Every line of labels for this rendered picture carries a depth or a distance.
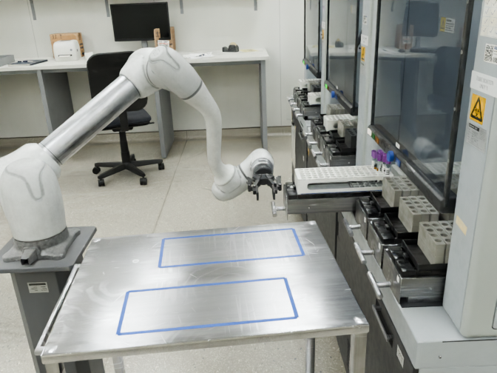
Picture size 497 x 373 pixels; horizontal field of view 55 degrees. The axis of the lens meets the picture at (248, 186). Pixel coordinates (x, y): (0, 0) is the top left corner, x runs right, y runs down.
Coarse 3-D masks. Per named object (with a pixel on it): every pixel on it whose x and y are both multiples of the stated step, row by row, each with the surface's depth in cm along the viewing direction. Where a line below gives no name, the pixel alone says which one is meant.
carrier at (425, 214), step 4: (408, 196) 128; (412, 196) 128; (412, 200) 126; (416, 200) 126; (416, 204) 123; (420, 204) 123; (420, 208) 121; (424, 208) 121; (420, 212) 119; (424, 212) 119; (428, 212) 119; (424, 216) 118; (428, 216) 118; (424, 220) 119; (428, 220) 119
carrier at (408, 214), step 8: (400, 200) 128; (408, 200) 126; (400, 208) 128; (408, 208) 122; (416, 208) 121; (400, 216) 128; (408, 216) 122; (416, 216) 118; (408, 224) 122; (416, 224) 119
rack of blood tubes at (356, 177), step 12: (312, 168) 156; (324, 168) 156; (336, 168) 156; (348, 168) 155; (360, 168) 155; (372, 168) 154; (300, 180) 148; (312, 180) 148; (324, 180) 148; (336, 180) 148; (348, 180) 148; (360, 180) 148; (372, 180) 148; (300, 192) 149; (312, 192) 149
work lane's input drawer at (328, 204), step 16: (288, 192) 150; (336, 192) 149; (352, 192) 149; (368, 192) 149; (272, 208) 156; (288, 208) 149; (304, 208) 149; (320, 208) 149; (336, 208) 149; (352, 208) 149
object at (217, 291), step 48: (96, 240) 125; (144, 240) 124; (192, 240) 123; (240, 240) 122; (288, 240) 121; (96, 288) 104; (144, 288) 104; (192, 288) 103; (240, 288) 102; (288, 288) 101; (336, 288) 101; (48, 336) 97; (96, 336) 89; (144, 336) 89; (192, 336) 88; (240, 336) 88; (288, 336) 89
